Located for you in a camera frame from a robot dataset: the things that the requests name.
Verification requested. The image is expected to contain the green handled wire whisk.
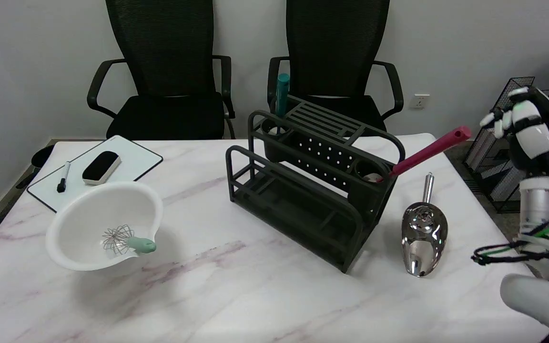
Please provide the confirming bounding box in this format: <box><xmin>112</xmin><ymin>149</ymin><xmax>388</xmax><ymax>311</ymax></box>
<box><xmin>102</xmin><ymin>225</ymin><xmax>157</xmax><ymax>256</ymax></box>

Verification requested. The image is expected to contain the black dish rack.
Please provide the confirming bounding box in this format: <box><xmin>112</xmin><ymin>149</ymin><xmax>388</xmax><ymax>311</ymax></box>
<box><xmin>225</xmin><ymin>95</ymin><xmax>406</xmax><ymax>274</ymax></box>

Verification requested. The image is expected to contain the black whiteboard marker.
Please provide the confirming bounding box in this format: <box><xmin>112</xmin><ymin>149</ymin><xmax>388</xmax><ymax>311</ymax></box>
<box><xmin>57</xmin><ymin>161</ymin><xmax>71</xmax><ymax>193</ymax></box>

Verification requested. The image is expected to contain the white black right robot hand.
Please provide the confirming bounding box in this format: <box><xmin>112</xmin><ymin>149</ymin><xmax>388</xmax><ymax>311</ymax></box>
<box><xmin>479</xmin><ymin>87</ymin><xmax>549</xmax><ymax>178</ymax></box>

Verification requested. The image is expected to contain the black mesh office chair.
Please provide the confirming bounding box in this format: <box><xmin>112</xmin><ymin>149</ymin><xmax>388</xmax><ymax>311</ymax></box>
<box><xmin>87</xmin><ymin>0</ymin><xmax>236</xmax><ymax>140</ymax></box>
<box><xmin>267</xmin><ymin>0</ymin><xmax>404</xmax><ymax>134</ymax></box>

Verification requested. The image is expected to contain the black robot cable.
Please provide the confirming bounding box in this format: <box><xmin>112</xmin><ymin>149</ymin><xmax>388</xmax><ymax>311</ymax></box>
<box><xmin>471</xmin><ymin>241</ymin><xmax>549</xmax><ymax>268</ymax></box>

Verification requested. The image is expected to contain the black whiteboard eraser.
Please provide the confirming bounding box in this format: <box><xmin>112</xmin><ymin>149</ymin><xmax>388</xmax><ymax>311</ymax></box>
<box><xmin>82</xmin><ymin>151</ymin><xmax>122</xmax><ymax>186</ymax></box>

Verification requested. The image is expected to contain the pink bottle brush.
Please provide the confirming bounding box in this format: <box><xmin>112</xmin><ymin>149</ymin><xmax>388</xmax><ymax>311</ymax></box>
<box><xmin>363</xmin><ymin>126</ymin><xmax>472</xmax><ymax>183</ymax></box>

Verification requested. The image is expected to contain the green robot cable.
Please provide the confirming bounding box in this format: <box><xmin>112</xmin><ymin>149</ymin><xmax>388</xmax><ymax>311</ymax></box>
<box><xmin>518</xmin><ymin>210</ymin><xmax>549</xmax><ymax>240</ymax></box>

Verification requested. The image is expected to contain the white plastic bowl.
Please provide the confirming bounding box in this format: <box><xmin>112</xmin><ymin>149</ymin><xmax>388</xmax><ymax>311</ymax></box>
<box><xmin>46</xmin><ymin>181</ymin><xmax>164</xmax><ymax>272</ymax></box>

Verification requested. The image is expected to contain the white grey book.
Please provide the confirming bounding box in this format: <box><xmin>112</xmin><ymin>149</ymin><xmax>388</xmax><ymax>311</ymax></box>
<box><xmin>489</xmin><ymin>164</ymin><xmax>523</xmax><ymax>202</ymax></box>

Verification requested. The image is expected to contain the small whiteboard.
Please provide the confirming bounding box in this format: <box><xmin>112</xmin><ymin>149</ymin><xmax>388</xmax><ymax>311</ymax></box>
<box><xmin>27</xmin><ymin>135</ymin><xmax>163</xmax><ymax>213</ymax></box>

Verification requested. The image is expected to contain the shiny metal scoop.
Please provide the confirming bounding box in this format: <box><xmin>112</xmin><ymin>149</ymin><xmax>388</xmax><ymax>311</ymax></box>
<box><xmin>401</xmin><ymin>172</ymin><xmax>448</xmax><ymax>278</ymax></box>

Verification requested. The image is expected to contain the round black floor object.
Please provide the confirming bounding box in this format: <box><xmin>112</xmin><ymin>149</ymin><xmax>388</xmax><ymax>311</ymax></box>
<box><xmin>31</xmin><ymin>144</ymin><xmax>55</xmax><ymax>169</ymax></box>

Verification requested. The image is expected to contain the black wire mesh rack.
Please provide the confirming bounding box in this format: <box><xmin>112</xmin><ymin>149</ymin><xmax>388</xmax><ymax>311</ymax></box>
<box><xmin>463</xmin><ymin>76</ymin><xmax>549</xmax><ymax>214</ymax></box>

